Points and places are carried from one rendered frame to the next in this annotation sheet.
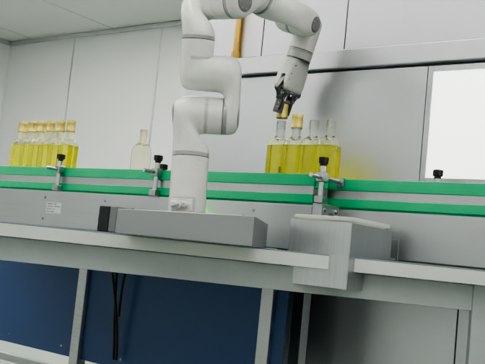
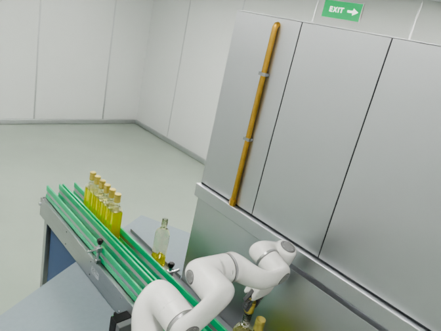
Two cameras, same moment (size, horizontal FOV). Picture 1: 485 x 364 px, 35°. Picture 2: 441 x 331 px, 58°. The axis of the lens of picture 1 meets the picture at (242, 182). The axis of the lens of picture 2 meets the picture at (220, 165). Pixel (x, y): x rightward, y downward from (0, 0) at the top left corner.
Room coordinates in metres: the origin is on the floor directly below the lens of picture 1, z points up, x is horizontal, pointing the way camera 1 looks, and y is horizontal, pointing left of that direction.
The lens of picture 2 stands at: (1.14, -0.04, 2.06)
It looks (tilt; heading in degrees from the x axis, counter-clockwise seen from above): 19 degrees down; 7
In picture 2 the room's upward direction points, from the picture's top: 13 degrees clockwise
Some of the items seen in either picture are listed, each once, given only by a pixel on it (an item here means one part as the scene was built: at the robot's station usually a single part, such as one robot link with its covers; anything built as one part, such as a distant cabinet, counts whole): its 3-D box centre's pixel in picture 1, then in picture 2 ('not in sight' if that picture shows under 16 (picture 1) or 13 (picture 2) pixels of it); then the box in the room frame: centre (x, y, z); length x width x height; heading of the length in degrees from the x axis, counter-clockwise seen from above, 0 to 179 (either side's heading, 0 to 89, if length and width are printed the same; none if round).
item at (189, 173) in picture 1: (186, 186); not in sight; (1.95, 0.14, 0.89); 0.16 x 0.13 x 0.15; 168
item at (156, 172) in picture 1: (151, 175); not in sight; (2.39, 0.29, 0.94); 0.07 x 0.04 x 0.13; 144
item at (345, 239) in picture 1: (346, 240); not in sight; (1.94, -0.28, 0.79); 0.27 x 0.17 x 0.08; 144
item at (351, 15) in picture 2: not in sight; (341, 10); (5.97, -0.35, 2.50); 0.50 x 0.01 x 0.20; 54
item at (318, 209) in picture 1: (325, 217); not in sight; (2.08, -0.24, 0.85); 0.09 x 0.04 x 0.07; 144
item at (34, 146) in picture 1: (37, 157); (100, 203); (2.98, 0.81, 1.02); 0.06 x 0.06 x 0.28; 54
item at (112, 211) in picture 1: (115, 220); (122, 326); (2.43, 0.39, 0.79); 0.08 x 0.08 x 0.08; 54
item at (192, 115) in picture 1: (196, 126); not in sight; (1.97, 0.13, 1.04); 0.13 x 0.10 x 0.16; 91
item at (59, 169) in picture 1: (53, 172); (94, 252); (2.66, 0.66, 0.94); 0.07 x 0.04 x 0.13; 144
